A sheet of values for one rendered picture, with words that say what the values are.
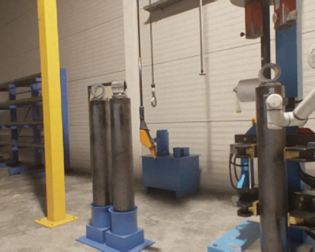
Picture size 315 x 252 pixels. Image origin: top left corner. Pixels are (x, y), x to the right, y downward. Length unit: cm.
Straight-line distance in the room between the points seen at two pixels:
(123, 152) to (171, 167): 191
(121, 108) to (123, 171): 61
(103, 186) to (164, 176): 182
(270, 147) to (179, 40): 350
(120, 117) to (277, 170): 144
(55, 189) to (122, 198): 125
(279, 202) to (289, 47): 134
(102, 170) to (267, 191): 159
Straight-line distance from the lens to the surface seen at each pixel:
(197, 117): 513
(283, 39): 295
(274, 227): 255
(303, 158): 234
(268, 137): 241
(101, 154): 305
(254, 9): 276
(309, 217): 238
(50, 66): 390
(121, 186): 287
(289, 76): 288
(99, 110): 304
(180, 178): 456
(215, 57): 504
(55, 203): 395
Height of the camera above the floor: 124
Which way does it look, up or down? 1 degrees down
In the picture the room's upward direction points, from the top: 2 degrees counter-clockwise
